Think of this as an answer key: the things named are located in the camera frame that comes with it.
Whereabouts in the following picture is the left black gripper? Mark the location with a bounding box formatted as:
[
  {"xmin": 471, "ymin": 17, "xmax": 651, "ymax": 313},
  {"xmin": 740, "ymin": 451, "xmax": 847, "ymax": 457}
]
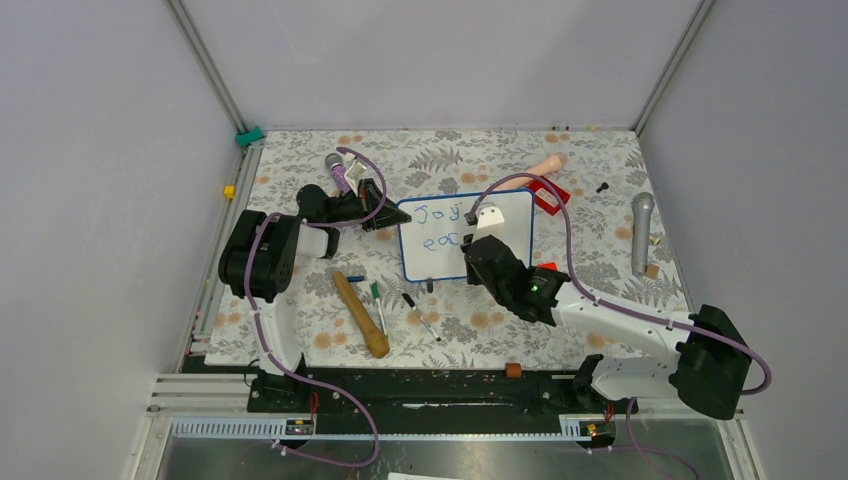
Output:
[{"xmin": 324, "ymin": 179, "xmax": 411, "ymax": 233}]

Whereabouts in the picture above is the blue-framed whiteboard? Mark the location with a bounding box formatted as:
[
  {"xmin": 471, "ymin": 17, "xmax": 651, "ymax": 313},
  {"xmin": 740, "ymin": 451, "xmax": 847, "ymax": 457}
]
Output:
[{"xmin": 398, "ymin": 188, "xmax": 535, "ymax": 282}]

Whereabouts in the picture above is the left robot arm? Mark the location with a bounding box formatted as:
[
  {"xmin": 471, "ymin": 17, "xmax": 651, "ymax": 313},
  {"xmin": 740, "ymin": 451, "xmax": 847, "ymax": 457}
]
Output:
[{"xmin": 218, "ymin": 178, "xmax": 411, "ymax": 309}]

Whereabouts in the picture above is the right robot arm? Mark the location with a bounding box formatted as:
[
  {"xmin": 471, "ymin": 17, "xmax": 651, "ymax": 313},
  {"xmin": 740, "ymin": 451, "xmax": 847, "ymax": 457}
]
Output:
[{"xmin": 461, "ymin": 235, "xmax": 754, "ymax": 420}]

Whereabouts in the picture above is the purple patterned microphone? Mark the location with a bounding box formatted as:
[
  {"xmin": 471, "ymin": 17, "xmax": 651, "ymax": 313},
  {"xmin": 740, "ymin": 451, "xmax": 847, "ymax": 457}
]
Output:
[{"xmin": 325, "ymin": 152, "xmax": 351, "ymax": 195}]

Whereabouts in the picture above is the green-capped marker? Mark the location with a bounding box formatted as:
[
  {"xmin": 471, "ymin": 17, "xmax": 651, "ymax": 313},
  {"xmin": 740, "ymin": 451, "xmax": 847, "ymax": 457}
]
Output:
[{"xmin": 370, "ymin": 281, "xmax": 388, "ymax": 336}]

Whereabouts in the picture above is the red rectangular tray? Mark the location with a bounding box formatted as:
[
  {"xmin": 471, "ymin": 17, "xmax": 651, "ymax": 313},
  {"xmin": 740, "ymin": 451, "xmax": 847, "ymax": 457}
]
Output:
[{"xmin": 527, "ymin": 177, "xmax": 570, "ymax": 216}]

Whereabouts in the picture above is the black-capped marker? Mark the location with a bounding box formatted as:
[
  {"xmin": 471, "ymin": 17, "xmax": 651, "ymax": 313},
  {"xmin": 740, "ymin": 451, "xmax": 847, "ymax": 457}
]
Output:
[{"xmin": 402, "ymin": 293, "xmax": 442, "ymax": 342}]

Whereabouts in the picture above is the brown cork cylinder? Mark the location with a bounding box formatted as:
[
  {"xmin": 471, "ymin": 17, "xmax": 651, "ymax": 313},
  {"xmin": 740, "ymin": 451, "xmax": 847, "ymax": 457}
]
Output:
[{"xmin": 504, "ymin": 362, "xmax": 523, "ymax": 379}]

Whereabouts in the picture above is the pink plastic cylinder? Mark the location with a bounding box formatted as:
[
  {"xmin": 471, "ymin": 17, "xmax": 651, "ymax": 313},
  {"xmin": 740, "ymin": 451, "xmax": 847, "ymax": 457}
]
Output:
[{"xmin": 500, "ymin": 152, "xmax": 568, "ymax": 189}]

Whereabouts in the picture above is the teal corner clip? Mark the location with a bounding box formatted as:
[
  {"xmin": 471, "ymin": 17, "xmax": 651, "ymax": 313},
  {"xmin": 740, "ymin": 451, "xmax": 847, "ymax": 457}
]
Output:
[{"xmin": 235, "ymin": 126, "xmax": 265, "ymax": 148}]

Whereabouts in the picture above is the small wooden cube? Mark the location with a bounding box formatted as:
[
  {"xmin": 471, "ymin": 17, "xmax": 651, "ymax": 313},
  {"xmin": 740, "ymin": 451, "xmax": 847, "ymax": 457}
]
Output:
[{"xmin": 644, "ymin": 264, "xmax": 661, "ymax": 280}]

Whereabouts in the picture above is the silver grey microphone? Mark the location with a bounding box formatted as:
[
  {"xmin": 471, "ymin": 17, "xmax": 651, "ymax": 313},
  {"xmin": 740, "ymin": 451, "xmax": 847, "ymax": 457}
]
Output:
[{"xmin": 631, "ymin": 192, "xmax": 655, "ymax": 277}]

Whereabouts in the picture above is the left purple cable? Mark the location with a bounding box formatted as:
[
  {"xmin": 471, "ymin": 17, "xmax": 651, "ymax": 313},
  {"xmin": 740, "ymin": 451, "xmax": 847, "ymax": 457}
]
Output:
[{"xmin": 243, "ymin": 145, "xmax": 389, "ymax": 468}]

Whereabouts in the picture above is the purple cable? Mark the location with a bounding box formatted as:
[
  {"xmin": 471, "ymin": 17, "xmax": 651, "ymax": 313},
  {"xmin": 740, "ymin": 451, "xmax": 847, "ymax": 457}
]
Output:
[
  {"xmin": 465, "ymin": 173, "xmax": 774, "ymax": 480},
  {"xmin": 243, "ymin": 145, "xmax": 389, "ymax": 468}
]

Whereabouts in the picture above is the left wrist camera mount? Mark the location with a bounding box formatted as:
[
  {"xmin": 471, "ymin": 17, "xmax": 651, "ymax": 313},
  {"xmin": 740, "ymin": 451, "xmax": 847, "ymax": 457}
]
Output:
[{"xmin": 343, "ymin": 158, "xmax": 369, "ymax": 190}]

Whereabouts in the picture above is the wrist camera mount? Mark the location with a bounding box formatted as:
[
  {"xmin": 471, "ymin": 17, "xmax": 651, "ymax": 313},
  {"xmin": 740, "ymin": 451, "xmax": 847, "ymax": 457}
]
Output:
[
  {"xmin": 463, "ymin": 203, "xmax": 506, "ymax": 245},
  {"xmin": 343, "ymin": 158, "xmax": 369, "ymax": 190}
]

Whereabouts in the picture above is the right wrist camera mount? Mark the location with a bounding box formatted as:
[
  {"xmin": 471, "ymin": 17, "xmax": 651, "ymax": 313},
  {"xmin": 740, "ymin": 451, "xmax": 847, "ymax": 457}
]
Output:
[{"xmin": 463, "ymin": 203, "xmax": 506, "ymax": 245}]

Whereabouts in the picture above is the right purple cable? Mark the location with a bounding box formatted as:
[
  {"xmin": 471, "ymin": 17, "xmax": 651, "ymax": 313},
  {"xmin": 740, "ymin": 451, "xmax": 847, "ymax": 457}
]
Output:
[{"xmin": 465, "ymin": 173, "xmax": 774, "ymax": 480}]

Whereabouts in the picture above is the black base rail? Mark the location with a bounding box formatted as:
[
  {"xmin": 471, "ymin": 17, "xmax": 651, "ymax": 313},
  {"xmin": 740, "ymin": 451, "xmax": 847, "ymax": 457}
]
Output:
[{"xmin": 247, "ymin": 367, "xmax": 628, "ymax": 436}]

